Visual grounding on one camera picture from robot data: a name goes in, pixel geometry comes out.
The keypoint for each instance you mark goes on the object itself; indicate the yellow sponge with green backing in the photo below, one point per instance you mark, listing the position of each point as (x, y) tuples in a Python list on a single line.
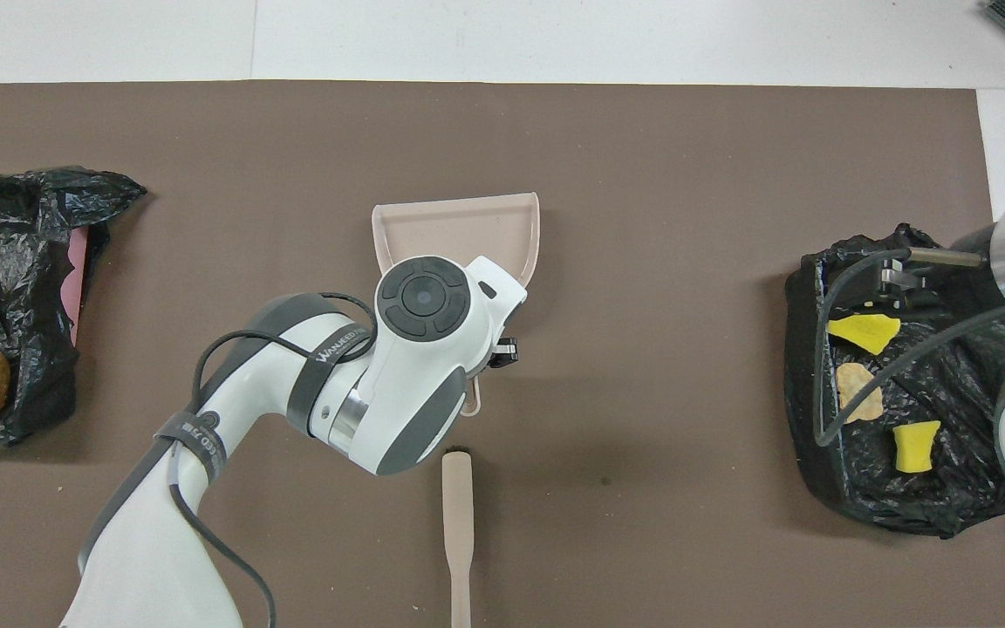
[(862, 330)]

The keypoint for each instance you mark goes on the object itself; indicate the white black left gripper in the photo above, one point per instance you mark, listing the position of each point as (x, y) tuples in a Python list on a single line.
[(502, 301)]

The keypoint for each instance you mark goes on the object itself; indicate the small yellow sponge piece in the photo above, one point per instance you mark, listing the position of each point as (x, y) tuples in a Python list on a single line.
[(916, 448)]

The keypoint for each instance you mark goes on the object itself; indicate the beige brush with black bristles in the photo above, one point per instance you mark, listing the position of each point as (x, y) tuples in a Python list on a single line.
[(457, 515)]

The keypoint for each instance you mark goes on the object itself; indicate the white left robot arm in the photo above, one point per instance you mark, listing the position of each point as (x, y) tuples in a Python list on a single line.
[(337, 384)]

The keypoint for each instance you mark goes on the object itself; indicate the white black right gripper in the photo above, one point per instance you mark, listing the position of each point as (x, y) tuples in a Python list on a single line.
[(969, 262)]

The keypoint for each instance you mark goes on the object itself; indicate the right black lined bin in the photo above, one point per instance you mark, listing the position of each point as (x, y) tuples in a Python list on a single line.
[(23, 244)]

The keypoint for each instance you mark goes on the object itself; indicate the orange striped croissant toy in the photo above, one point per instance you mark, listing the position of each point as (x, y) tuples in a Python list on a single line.
[(856, 388)]

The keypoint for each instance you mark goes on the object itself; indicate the left black lined bin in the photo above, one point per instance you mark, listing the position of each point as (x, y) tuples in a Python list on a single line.
[(904, 497)]

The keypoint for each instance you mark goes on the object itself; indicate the pink bin box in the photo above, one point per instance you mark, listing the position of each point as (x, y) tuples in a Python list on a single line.
[(78, 288)]

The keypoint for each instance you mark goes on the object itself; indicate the brown table mat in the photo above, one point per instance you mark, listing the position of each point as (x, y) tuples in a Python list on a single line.
[(642, 157)]

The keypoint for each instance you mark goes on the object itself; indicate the black lined bin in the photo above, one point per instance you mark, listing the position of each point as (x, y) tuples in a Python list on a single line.
[(904, 497), (23, 244)]

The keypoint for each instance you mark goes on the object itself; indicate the beige plastic dustpan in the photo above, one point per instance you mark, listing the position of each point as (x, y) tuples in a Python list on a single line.
[(459, 227)]

